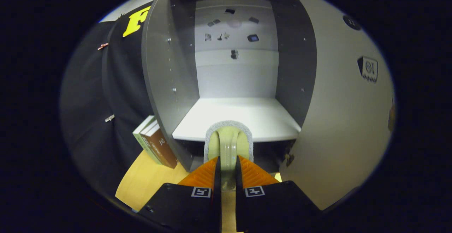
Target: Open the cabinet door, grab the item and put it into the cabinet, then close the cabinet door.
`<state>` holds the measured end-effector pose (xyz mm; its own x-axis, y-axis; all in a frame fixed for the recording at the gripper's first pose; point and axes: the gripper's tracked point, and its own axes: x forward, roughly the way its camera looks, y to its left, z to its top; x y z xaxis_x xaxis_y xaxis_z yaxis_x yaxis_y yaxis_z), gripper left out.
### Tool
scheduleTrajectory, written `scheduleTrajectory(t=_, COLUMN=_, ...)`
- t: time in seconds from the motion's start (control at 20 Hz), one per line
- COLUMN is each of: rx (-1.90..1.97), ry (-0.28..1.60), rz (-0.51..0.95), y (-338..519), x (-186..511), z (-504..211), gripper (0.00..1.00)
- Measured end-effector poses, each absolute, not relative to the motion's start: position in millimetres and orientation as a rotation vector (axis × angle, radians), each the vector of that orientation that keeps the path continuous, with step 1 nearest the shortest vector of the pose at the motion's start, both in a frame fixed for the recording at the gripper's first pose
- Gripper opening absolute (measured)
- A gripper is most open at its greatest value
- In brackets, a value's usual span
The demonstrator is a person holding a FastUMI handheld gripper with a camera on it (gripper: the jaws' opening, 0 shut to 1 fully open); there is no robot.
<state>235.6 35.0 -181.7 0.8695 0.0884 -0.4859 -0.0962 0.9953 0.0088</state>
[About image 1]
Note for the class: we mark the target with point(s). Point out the reddish clothes peg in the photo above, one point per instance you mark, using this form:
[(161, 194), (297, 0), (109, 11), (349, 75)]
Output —
[(102, 46)]

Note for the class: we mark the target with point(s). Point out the black backdrop cloth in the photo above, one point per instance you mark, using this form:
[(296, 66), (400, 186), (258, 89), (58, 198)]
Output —
[(88, 113)]

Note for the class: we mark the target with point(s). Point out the silver clothes peg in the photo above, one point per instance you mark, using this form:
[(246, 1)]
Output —
[(109, 118)]

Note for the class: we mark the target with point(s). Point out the white cabinet shelf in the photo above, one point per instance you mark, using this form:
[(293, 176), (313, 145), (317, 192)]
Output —
[(243, 116)]

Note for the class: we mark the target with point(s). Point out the pale green grey-edged sponge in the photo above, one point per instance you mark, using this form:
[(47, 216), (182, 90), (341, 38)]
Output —
[(229, 144)]

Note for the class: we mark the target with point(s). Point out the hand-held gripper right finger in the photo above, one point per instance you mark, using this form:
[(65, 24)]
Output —
[(275, 206)]

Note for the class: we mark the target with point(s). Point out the beige cabinet door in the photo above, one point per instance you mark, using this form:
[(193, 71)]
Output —
[(339, 127)]

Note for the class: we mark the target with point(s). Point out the brown book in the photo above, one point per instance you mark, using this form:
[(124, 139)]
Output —
[(162, 148)]

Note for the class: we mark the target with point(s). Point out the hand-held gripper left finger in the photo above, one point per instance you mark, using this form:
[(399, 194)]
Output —
[(183, 208)]

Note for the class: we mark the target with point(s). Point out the grey cabinet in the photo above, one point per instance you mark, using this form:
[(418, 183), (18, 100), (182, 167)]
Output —
[(166, 84)]

